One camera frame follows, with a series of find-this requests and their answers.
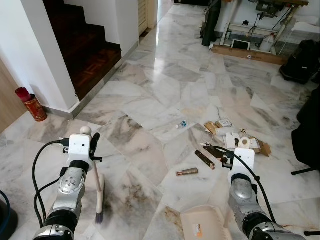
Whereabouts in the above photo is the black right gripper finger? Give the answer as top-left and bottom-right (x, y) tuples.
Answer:
(202, 144), (232, 161)

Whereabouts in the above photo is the cream hand broom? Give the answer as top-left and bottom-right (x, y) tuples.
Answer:
(81, 126), (106, 224)

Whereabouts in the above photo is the cream plastic dustpan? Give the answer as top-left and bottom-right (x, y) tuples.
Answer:
(180, 136), (252, 240)

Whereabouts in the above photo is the dark brown flat bar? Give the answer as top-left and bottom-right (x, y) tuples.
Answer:
(194, 150), (216, 170)

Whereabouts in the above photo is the white carton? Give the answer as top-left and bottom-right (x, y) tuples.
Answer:
(224, 132), (242, 149)

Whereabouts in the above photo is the brown cardboard piece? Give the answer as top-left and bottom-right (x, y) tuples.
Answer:
(204, 121), (219, 136)

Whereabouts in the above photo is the small white box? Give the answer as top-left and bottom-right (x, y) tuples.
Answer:
(216, 118), (234, 129)

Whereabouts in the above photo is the brown box with white label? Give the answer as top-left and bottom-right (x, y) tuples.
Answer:
(247, 138), (271, 157)

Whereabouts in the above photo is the copper lipstick tube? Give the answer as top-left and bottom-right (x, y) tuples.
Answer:
(175, 167), (199, 177)

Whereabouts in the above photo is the red patterned cylinder tin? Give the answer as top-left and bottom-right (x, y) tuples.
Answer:
(23, 93), (49, 122)

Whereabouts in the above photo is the large black bag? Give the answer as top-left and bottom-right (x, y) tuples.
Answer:
(297, 89), (320, 170)

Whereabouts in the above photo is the dark wooden staircase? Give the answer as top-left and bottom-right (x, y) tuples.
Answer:
(42, 0), (123, 101)

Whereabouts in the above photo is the dark red rolled item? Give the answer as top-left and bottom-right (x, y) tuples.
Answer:
(15, 87), (31, 102)

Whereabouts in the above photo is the light wooden door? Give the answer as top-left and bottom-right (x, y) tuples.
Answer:
(0, 57), (28, 133)

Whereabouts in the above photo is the long flat cardboard box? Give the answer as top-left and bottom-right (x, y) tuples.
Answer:
(211, 44), (289, 66)

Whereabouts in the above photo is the white framed tablet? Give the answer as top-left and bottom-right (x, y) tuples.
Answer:
(228, 39), (249, 51)

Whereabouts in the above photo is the dark blue bucket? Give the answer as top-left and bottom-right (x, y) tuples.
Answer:
(0, 190), (19, 240)

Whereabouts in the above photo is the white plastic jug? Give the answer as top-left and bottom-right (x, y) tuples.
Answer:
(259, 33), (277, 53)

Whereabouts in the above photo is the black backpack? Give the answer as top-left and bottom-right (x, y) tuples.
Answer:
(279, 39), (320, 84)

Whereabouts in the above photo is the black rolled mat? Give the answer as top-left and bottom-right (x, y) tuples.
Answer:
(201, 0), (221, 47)

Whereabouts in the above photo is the louvered wooden door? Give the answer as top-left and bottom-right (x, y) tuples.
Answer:
(138, 0), (151, 36)

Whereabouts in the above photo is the sewing machine table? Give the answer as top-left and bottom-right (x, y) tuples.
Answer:
(220, 0), (320, 53)

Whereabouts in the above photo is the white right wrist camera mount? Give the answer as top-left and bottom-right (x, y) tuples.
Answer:
(231, 148), (256, 176)

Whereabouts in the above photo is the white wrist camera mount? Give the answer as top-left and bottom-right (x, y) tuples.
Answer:
(68, 133), (92, 162)
(231, 148), (256, 176)

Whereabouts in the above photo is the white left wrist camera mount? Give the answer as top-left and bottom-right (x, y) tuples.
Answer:
(68, 133), (92, 162)

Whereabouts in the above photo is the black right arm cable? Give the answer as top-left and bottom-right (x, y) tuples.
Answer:
(234, 150), (277, 224)

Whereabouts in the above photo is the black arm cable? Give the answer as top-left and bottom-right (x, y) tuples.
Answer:
(32, 138), (71, 228)
(234, 150), (277, 224)

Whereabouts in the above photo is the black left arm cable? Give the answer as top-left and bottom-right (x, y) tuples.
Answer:
(32, 138), (71, 228)

